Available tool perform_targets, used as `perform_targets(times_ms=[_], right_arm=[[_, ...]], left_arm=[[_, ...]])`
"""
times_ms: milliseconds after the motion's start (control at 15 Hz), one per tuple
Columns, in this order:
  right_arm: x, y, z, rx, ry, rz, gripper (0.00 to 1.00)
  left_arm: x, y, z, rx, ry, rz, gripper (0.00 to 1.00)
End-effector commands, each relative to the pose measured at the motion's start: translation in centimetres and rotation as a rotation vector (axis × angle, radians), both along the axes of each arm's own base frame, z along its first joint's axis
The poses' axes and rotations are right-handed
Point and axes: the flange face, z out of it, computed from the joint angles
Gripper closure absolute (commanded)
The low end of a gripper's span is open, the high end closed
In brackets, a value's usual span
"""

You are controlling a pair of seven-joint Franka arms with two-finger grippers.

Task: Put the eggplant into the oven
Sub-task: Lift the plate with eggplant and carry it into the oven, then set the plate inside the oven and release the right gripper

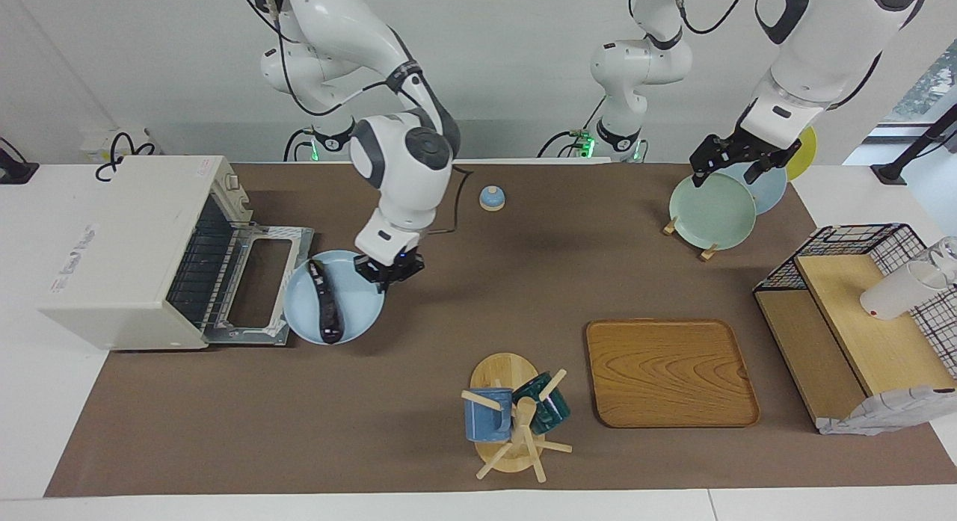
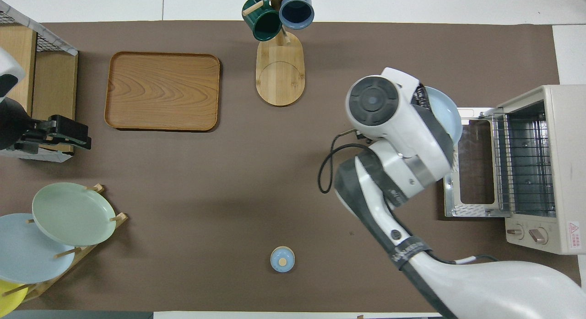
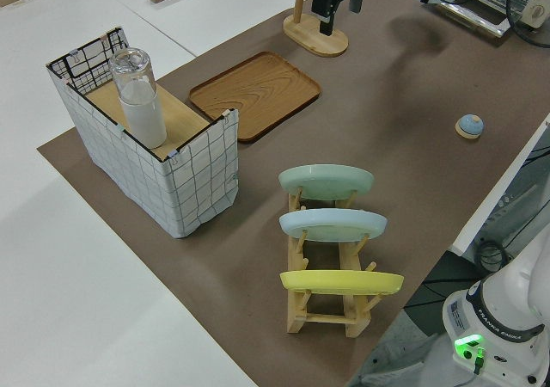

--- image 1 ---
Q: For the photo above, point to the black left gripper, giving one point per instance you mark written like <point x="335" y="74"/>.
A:
<point x="748" y="151"/>

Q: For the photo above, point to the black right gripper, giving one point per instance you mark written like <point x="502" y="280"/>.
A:
<point x="396" y="265"/>

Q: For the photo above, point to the dark purple eggplant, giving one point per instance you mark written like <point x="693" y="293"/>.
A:
<point x="327" y="304"/>

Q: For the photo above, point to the cream toaster oven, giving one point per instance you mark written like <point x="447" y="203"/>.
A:
<point x="112" y="267"/>

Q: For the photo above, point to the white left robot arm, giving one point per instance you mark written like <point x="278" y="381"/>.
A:
<point x="815" y="50"/>

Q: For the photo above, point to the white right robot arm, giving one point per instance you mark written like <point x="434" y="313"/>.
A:
<point x="404" y="170"/>

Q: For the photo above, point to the pale green plate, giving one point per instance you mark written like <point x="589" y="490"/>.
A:
<point x="710" y="211"/>

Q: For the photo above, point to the light blue racked plate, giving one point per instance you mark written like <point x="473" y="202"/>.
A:
<point x="774" y="192"/>

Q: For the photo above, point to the wooden plate rack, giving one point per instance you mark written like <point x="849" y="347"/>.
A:
<point x="707" y="253"/>

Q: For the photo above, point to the yellow plate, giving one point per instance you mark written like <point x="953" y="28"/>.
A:
<point x="806" y="155"/>

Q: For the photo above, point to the brown table mat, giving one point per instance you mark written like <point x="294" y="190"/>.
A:
<point x="448" y="356"/>

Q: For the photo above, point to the small blue white bell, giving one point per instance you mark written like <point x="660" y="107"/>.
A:
<point x="492" y="199"/>

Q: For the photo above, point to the wooden mug tree stand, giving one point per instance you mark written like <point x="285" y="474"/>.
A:
<point x="505" y="371"/>

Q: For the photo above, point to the black clamp stand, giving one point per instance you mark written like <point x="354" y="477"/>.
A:
<point x="893" y="172"/>

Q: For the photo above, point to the blue mug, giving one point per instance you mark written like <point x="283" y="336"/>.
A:
<point x="484" y="420"/>

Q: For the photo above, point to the low wooden shelf board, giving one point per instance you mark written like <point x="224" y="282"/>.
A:
<point x="815" y="356"/>

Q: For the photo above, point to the dark green mug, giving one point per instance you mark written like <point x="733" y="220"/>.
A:
<point x="549" y="409"/>

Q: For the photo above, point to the wooden serving tray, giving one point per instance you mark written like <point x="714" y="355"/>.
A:
<point x="669" y="371"/>

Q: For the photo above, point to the white cup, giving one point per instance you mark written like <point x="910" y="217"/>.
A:
<point x="893" y="297"/>

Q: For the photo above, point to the window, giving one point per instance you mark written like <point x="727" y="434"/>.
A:
<point x="927" y="87"/>

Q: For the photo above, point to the clear glass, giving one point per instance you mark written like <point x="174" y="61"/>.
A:
<point x="946" y="250"/>

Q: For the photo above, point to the tall wooden shelf board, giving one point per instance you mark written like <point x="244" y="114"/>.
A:
<point x="890" y="349"/>

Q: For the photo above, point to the white plaid fabric liner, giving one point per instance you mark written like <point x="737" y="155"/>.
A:
<point x="882" y="416"/>

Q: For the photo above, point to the white power strip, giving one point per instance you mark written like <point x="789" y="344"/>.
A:
<point x="97" y="143"/>

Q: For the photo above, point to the black desk device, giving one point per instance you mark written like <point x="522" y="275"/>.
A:
<point x="15" y="170"/>

